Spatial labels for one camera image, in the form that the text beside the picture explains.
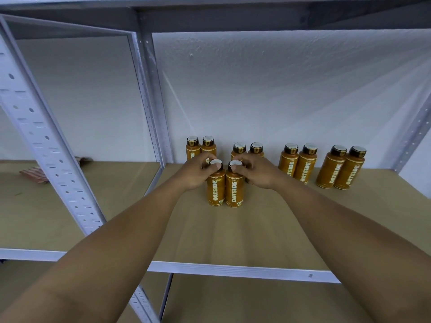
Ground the person's left forearm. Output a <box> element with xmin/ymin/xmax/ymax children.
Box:
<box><xmin>0</xmin><ymin>179</ymin><xmax>191</xmax><ymax>323</ymax></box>

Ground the striped red cloth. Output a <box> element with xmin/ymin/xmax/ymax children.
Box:
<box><xmin>18</xmin><ymin>155</ymin><xmax>94</xmax><ymax>185</ymax></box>

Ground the person's right forearm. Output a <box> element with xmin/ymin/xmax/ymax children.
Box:
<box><xmin>275</xmin><ymin>175</ymin><xmax>431</xmax><ymax>323</ymax></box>

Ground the group of orange Oatside bottles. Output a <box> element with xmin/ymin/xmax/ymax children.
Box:
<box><xmin>185</xmin><ymin>135</ymin><xmax>369</xmax><ymax>192</ymax></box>

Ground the person's left hand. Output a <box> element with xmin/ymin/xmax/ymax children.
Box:
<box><xmin>168</xmin><ymin>152</ymin><xmax>220</xmax><ymax>193</ymax></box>

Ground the person's right hand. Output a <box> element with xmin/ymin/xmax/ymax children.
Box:
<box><xmin>232</xmin><ymin>154</ymin><xmax>288</xmax><ymax>192</ymax></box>

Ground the golden Oatside bottle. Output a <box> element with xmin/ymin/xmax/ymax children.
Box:
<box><xmin>225</xmin><ymin>159</ymin><xmax>246</xmax><ymax>209</ymax></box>
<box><xmin>206</xmin><ymin>158</ymin><xmax>227</xmax><ymax>207</ymax></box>

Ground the white metal shelving rack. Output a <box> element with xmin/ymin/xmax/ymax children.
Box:
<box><xmin>0</xmin><ymin>0</ymin><xmax>431</xmax><ymax>323</ymax></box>

